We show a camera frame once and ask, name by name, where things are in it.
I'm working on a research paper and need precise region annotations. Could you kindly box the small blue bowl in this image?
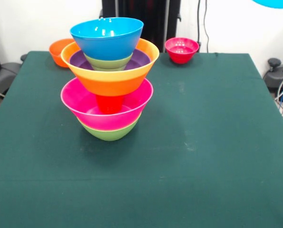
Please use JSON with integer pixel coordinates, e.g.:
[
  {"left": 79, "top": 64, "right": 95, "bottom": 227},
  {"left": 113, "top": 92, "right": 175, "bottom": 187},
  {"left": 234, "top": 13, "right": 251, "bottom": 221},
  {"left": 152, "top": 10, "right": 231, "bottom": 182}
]
[{"left": 250, "top": 0, "right": 283, "bottom": 10}]

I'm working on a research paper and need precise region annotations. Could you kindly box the red cup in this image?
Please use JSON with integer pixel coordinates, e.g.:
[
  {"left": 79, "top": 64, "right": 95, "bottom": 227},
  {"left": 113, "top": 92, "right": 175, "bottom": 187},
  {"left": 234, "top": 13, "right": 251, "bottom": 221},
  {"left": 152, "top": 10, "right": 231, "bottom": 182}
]
[{"left": 95, "top": 94, "right": 125, "bottom": 114}]

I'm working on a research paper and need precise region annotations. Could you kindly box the large green bowl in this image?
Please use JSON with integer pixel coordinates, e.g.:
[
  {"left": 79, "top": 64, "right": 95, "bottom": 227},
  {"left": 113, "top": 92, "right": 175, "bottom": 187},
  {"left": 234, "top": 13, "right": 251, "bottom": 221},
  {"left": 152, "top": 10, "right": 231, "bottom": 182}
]
[{"left": 78, "top": 116, "right": 142, "bottom": 142}]

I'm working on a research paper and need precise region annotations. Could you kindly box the large pink bowl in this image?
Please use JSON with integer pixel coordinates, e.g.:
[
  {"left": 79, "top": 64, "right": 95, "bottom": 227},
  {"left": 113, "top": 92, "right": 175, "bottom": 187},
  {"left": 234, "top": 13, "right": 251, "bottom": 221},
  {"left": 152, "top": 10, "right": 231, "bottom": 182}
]
[{"left": 60, "top": 77, "right": 154, "bottom": 132}]

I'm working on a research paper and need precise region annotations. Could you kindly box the large orange bowl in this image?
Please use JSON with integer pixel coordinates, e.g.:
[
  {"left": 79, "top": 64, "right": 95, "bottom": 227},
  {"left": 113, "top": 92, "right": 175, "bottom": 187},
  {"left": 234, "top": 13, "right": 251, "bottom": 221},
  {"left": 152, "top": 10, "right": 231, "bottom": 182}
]
[{"left": 60, "top": 38, "right": 160, "bottom": 97}]

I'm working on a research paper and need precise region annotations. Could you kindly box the purple bowl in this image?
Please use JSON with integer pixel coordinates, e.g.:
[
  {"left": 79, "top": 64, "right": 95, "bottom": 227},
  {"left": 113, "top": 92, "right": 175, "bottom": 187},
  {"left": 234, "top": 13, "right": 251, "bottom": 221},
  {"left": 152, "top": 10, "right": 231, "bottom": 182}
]
[{"left": 69, "top": 48, "right": 151, "bottom": 71}]

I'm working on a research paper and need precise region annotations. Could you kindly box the light green bowl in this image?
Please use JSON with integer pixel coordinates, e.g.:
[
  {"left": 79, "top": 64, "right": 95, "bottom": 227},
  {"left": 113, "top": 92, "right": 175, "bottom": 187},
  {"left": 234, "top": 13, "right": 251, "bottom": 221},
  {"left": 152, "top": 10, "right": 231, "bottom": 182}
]
[{"left": 84, "top": 52, "right": 134, "bottom": 71}]

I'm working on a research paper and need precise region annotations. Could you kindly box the dark green tablecloth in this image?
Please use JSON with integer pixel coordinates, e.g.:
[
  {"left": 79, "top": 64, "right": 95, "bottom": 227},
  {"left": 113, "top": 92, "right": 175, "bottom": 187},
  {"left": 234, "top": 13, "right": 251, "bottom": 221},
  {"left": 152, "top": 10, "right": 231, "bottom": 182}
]
[{"left": 0, "top": 51, "right": 283, "bottom": 228}]

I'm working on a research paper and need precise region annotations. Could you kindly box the small pink bowl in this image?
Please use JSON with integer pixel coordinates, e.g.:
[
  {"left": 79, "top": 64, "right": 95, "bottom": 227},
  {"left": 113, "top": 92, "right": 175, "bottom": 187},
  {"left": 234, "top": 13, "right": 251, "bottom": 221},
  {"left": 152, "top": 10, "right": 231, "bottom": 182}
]
[{"left": 164, "top": 37, "right": 200, "bottom": 65}]

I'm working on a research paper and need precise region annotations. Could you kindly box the large blue bowl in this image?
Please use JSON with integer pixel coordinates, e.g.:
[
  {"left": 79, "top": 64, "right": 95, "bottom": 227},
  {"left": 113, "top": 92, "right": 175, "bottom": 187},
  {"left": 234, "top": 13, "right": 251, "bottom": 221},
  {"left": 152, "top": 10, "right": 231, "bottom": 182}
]
[{"left": 69, "top": 17, "right": 144, "bottom": 61}]

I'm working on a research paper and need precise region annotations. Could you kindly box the small orange bowl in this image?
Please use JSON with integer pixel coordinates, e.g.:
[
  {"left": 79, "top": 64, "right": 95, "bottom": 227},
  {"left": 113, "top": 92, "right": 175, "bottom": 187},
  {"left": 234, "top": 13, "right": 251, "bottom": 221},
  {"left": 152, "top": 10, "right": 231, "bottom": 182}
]
[{"left": 48, "top": 38, "right": 75, "bottom": 68}]

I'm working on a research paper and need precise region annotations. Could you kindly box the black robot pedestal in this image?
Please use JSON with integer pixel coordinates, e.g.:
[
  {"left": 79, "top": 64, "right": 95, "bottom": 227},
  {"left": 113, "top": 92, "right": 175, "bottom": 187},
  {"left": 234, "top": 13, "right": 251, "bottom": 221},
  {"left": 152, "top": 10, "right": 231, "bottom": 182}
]
[{"left": 101, "top": 0, "right": 182, "bottom": 52}]

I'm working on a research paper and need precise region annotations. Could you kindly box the black wall cable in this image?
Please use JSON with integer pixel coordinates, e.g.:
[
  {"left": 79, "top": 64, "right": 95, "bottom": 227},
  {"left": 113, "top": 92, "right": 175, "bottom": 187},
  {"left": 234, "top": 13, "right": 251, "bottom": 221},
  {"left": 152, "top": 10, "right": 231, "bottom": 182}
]
[{"left": 197, "top": 0, "right": 202, "bottom": 52}]

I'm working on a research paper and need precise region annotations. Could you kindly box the grey pedestal foot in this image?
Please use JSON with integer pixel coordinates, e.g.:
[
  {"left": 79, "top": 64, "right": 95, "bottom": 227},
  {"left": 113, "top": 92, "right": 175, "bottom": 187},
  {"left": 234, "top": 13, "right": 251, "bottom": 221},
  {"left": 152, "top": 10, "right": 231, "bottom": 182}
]
[
  {"left": 0, "top": 54, "right": 28, "bottom": 95},
  {"left": 262, "top": 58, "right": 283, "bottom": 103}
]

